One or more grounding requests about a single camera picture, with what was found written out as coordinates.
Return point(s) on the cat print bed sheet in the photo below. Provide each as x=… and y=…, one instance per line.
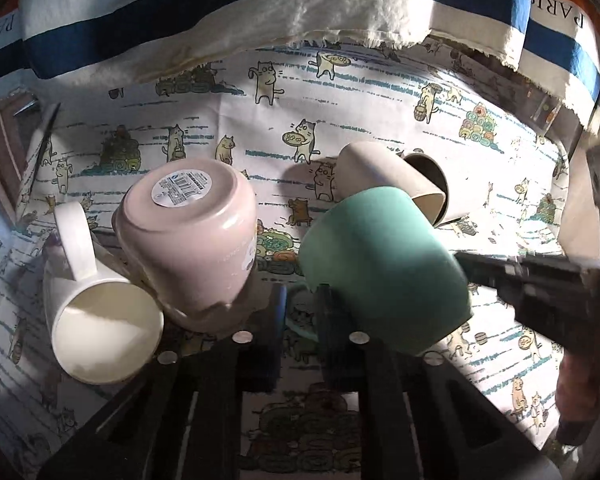
x=281, y=117

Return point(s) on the striped blue white blanket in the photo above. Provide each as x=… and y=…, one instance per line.
x=109, y=43

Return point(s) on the cream white mug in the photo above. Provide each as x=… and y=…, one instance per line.
x=104, y=327

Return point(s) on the white mug with oval logo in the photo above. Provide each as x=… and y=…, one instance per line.
x=464, y=188

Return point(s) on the teal green mug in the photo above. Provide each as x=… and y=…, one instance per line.
x=383, y=259

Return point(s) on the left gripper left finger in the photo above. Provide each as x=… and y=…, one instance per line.
x=180, y=417

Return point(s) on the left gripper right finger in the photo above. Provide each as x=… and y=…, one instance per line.
x=419, y=417

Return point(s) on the beige square cup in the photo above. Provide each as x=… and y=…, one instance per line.
x=368, y=164

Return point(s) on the pink mug with sticker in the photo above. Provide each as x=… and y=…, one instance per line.
x=189, y=230

